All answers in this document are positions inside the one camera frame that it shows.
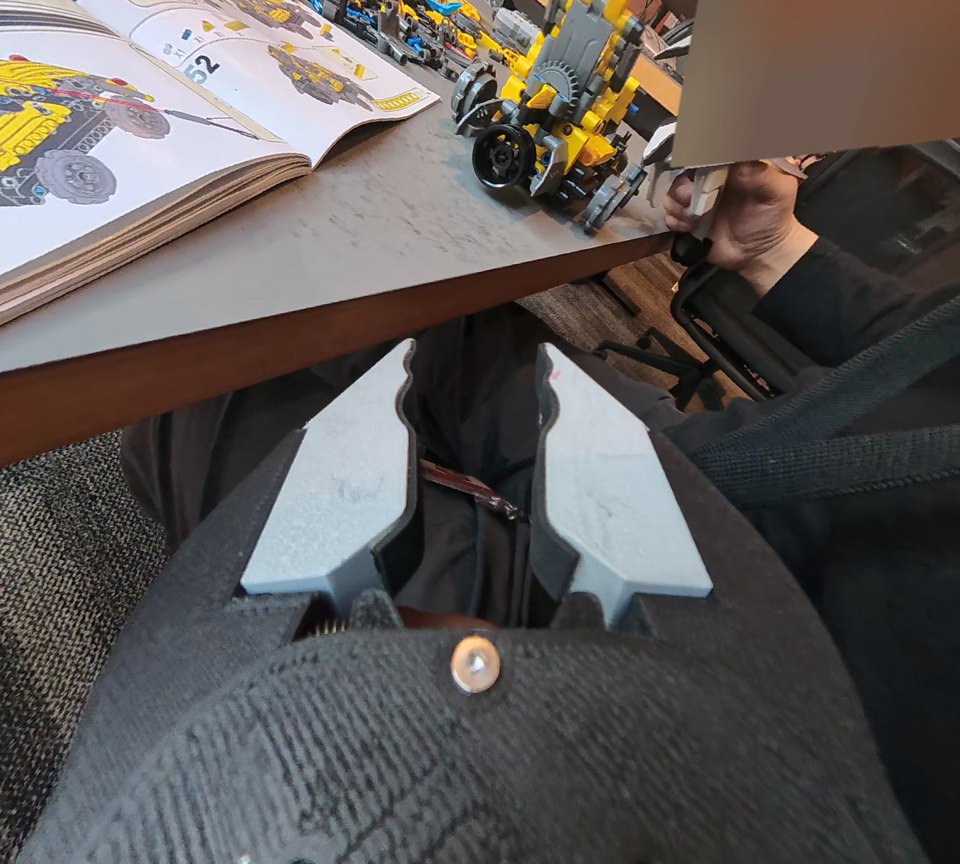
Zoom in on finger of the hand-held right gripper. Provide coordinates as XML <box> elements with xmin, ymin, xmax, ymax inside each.
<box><xmin>642</xmin><ymin>118</ymin><xmax>680</xmax><ymax>207</ymax></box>

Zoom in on grey battery box brick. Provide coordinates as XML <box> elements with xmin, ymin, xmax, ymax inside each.
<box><xmin>489</xmin><ymin>7</ymin><xmax>543</xmax><ymax>49</ymax></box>

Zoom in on person's right forearm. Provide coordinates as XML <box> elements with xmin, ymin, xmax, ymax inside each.
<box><xmin>750</xmin><ymin>236</ymin><xmax>960</xmax><ymax>374</ymax></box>

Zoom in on white instruction booklet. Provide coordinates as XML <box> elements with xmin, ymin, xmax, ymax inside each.
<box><xmin>0</xmin><ymin>0</ymin><xmax>444</xmax><ymax>327</ymax></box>

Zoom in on black office chair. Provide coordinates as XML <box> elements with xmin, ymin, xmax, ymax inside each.
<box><xmin>596</xmin><ymin>255</ymin><xmax>815</xmax><ymax>411</ymax></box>

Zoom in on yellow brick assembly with gear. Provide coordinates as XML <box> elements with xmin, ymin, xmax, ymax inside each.
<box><xmin>471</xmin><ymin>5</ymin><xmax>627</xmax><ymax>201</ymax></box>

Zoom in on person's right hand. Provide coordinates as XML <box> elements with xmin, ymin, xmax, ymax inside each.
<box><xmin>663</xmin><ymin>159</ymin><xmax>820</xmax><ymax>274</ymax></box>

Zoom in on yellow black brick vehicle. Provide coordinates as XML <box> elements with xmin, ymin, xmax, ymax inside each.
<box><xmin>450</xmin><ymin>57</ymin><xmax>650</xmax><ymax>237</ymax></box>

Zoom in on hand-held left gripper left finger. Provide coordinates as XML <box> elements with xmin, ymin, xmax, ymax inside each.
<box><xmin>240</xmin><ymin>339</ymin><xmax>419</xmax><ymax>600</ymax></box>

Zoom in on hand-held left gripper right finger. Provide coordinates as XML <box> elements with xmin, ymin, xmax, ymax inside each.
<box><xmin>531</xmin><ymin>342</ymin><xmax>714</xmax><ymax>630</ymax></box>

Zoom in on person's legs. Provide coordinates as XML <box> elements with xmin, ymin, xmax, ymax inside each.
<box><xmin>118</xmin><ymin>305</ymin><xmax>680</xmax><ymax>558</ymax></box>

